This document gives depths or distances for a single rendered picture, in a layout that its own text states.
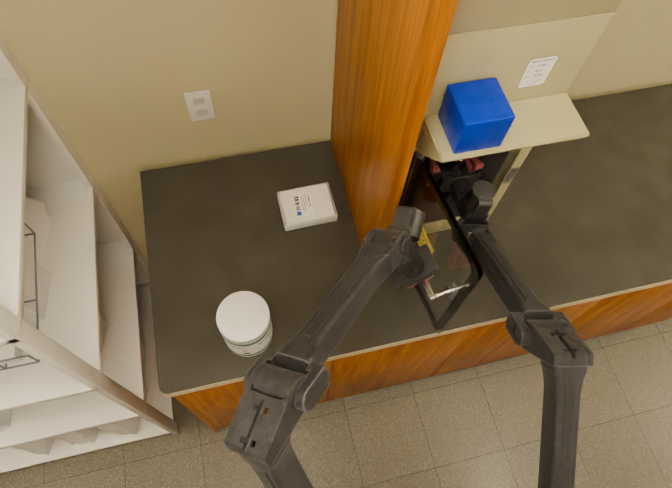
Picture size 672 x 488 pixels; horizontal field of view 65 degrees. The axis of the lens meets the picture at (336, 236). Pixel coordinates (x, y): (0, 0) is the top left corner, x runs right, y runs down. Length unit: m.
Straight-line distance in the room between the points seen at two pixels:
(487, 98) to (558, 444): 0.63
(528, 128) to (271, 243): 0.79
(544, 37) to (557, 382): 0.61
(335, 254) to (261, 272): 0.22
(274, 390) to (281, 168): 1.04
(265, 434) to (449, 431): 1.72
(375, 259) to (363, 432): 1.48
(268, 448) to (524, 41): 0.80
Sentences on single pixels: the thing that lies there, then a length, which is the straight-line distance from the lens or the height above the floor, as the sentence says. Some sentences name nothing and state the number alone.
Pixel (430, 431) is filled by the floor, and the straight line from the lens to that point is 2.41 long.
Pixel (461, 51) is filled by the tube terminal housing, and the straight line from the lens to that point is 1.02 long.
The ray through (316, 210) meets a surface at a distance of 1.57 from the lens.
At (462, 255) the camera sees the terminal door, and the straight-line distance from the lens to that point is 1.13.
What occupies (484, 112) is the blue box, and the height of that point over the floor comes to 1.60.
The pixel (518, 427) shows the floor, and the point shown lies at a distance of 2.52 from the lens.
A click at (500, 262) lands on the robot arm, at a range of 1.23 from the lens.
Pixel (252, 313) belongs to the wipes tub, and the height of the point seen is 1.09.
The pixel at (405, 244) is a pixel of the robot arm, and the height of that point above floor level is 1.44.
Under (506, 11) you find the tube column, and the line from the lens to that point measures 0.99.
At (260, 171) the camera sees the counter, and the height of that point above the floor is 0.94.
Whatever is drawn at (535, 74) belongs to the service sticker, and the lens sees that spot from 1.16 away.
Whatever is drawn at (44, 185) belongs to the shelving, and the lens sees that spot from 1.87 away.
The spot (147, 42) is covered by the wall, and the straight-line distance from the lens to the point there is 1.43.
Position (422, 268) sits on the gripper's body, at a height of 1.30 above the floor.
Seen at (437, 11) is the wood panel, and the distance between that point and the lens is 0.80.
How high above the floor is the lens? 2.34
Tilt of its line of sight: 62 degrees down
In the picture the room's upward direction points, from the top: 6 degrees clockwise
